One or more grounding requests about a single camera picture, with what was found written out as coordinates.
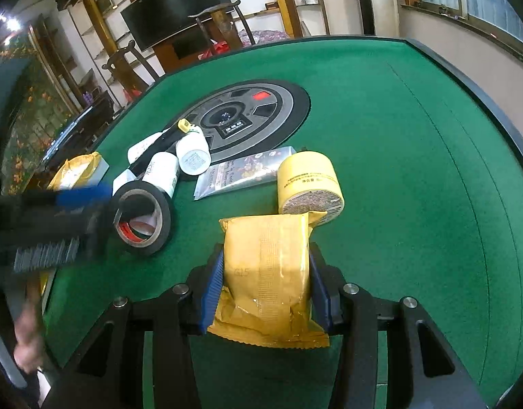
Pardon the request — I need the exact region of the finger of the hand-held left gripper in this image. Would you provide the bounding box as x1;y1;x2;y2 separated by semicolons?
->
23;183;113;211
91;198;158;222

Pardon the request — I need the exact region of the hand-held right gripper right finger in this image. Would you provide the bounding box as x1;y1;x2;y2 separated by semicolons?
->
308;247;488;409

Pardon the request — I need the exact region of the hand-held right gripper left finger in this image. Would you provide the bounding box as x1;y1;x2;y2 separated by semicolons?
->
46;251;226;409

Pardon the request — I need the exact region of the white power adapter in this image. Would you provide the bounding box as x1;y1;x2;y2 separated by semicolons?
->
112;169;138;194

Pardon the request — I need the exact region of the black tape roll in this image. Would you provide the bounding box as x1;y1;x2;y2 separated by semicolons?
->
108;180;173;257

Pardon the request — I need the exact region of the yellow snack packet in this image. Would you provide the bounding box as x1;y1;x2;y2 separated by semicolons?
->
206;211;330;349

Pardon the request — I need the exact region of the floral hand cream tube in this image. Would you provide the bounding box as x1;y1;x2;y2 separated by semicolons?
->
193;146;296;201

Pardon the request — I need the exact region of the person's left hand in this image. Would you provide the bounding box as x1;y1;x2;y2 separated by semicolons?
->
12;281;47;373

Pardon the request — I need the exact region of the white bottle green cross label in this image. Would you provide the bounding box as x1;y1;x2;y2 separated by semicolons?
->
142;152;180;199

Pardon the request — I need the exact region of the black piano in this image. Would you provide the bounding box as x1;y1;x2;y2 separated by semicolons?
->
44;102;115;163

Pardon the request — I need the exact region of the black marker yellow cap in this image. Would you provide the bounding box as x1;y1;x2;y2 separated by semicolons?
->
129;119;194;175

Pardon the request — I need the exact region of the yellow round jar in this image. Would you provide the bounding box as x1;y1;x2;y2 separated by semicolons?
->
276;150;345;226

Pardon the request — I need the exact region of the dark wooden chair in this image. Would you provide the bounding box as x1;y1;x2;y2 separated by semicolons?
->
188;2;256;58
102;40;160;94

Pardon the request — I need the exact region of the brown television cabinet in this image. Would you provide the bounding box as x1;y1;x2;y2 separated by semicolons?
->
153;26;245;77

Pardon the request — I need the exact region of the round grey table console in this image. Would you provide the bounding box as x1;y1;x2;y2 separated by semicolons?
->
161;79;311;165

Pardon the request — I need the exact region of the black flat television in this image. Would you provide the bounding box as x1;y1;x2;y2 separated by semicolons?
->
120;0;232;52

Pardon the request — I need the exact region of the floral patterned cloth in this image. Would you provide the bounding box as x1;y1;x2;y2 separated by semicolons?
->
238;28;288;47

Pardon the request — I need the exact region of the tall standing air conditioner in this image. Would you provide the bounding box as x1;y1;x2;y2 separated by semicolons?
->
364;0;401;37

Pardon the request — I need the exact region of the orange flower wall picture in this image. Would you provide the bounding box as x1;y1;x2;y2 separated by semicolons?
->
0;38;75;197

